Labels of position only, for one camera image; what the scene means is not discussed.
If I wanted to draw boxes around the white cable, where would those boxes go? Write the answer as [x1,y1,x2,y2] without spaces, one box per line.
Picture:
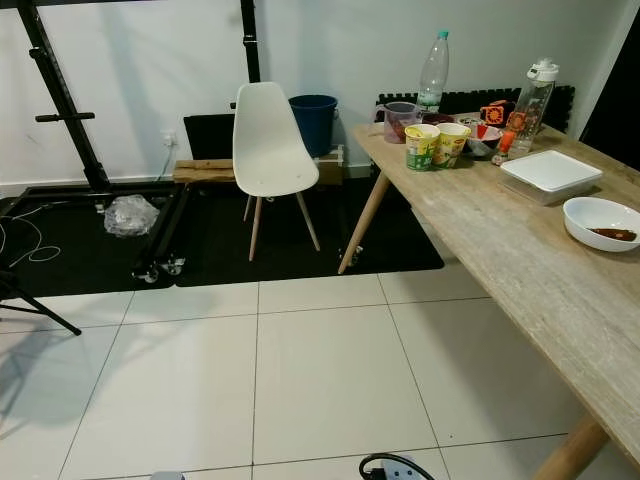
[0,212,63,269]

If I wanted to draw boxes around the white bowl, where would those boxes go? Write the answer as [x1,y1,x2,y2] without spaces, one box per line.
[563,196,640,253]

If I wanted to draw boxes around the dark teal fridge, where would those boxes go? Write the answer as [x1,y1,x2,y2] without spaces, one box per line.
[578,0,640,171]

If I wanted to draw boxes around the wooden plank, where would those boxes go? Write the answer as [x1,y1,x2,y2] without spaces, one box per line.
[172,145,346,188]

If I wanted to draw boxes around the green yellow noodle cup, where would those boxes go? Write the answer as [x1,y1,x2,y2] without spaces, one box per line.
[404,123,442,172]

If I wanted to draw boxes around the small orange black box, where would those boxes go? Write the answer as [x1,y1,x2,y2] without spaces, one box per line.
[480,100,511,127]

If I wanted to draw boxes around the white lidded food container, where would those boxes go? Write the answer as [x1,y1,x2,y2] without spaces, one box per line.
[499,150,604,207]

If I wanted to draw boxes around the clear water bottle green cap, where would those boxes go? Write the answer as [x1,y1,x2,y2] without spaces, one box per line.
[417,30,450,113]

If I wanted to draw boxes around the black flat panel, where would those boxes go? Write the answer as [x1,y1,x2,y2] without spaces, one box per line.
[183,112,239,161]

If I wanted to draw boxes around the black foam puzzle mats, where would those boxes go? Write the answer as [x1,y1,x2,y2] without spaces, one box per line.
[376,85,576,134]

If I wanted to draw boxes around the yellow Maggi noodle cup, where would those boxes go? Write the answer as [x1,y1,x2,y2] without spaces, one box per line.
[435,121,473,168]

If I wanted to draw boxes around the black metal rack frame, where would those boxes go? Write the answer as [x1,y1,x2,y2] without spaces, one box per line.
[0,0,261,286]

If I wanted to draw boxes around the purple measuring jug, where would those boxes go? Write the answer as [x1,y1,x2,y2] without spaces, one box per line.
[376,101,423,145]

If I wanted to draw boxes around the brown food piece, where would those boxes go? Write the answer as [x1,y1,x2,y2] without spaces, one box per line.
[592,226,639,243]

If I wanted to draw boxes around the black floor mat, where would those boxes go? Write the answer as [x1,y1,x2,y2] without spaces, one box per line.
[0,178,446,289]

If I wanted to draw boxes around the wooden table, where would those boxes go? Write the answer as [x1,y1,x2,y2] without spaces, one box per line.
[338,120,640,480]

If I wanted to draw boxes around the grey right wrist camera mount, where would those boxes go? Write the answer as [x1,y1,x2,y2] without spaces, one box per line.
[385,455,436,480]

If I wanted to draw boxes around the small orange bottle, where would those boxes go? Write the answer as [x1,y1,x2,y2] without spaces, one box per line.
[491,130,516,166]

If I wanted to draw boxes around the blue plastic bucket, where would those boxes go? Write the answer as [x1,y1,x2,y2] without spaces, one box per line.
[289,94,339,158]

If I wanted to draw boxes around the crumpled clear plastic bag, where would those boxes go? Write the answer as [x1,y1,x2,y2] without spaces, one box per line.
[103,195,160,239]

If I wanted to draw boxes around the red bowl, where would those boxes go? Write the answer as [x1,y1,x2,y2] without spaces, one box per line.
[464,123,504,158]

